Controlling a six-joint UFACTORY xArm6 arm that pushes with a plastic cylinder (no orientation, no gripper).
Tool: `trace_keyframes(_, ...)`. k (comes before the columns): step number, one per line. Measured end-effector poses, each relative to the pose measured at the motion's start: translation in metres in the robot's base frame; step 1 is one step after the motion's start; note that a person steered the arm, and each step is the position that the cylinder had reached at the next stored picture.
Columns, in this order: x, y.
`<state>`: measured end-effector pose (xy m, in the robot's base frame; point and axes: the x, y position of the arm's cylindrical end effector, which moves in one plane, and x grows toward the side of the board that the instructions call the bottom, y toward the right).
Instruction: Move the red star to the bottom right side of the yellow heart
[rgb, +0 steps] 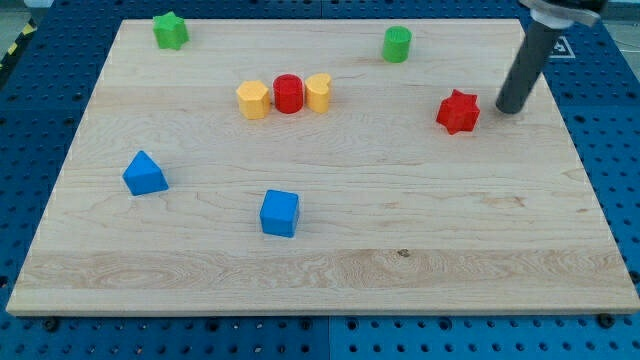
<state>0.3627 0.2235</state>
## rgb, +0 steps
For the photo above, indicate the grey and white tool mount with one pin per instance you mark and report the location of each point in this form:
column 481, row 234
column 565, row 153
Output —
column 562, row 14

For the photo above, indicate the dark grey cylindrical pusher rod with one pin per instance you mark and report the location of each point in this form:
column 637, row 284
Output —
column 531, row 58

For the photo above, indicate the red star block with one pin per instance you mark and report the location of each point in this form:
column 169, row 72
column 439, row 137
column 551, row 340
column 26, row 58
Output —
column 459, row 112

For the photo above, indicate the yellow heart block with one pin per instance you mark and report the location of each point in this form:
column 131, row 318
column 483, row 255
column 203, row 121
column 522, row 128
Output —
column 318, row 92

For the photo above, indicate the green star block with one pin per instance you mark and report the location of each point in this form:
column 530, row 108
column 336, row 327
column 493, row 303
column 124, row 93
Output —
column 170, row 31

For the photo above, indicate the green cylinder block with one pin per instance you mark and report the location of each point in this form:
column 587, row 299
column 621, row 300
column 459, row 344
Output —
column 396, row 44

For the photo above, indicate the red cylinder block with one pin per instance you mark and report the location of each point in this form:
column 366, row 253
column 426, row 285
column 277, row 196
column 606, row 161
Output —
column 288, row 93

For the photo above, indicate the yellow hexagon block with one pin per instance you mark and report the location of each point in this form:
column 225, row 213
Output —
column 253, row 99

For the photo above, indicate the blue cube block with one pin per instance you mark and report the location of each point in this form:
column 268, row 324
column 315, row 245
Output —
column 279, row 213

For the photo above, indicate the light wooden board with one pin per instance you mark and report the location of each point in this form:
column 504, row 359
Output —
column 396, row 216

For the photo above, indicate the blue triangle block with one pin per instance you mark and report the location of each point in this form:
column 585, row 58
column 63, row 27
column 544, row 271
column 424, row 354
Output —
column 144, row 176

